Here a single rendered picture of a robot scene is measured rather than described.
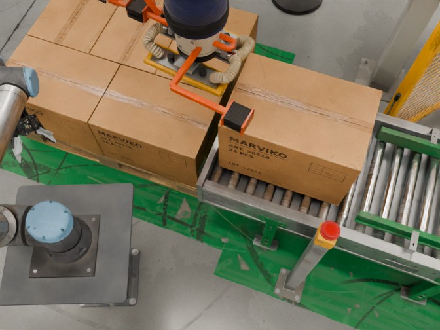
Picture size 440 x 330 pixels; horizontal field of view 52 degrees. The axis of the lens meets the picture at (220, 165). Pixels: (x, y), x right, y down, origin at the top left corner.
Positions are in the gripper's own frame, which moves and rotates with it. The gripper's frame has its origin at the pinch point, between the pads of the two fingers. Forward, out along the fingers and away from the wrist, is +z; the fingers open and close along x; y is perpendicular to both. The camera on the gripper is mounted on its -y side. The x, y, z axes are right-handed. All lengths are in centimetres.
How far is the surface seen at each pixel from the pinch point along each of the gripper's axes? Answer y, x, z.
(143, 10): 25, 52, -31
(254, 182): 21, 76, 60
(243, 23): -11, 146, -3
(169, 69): 27, 50, -8
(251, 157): 32, 70, 43
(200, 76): 37, 55, -1
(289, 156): 51, 71, 43
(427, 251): 83, 104, 113
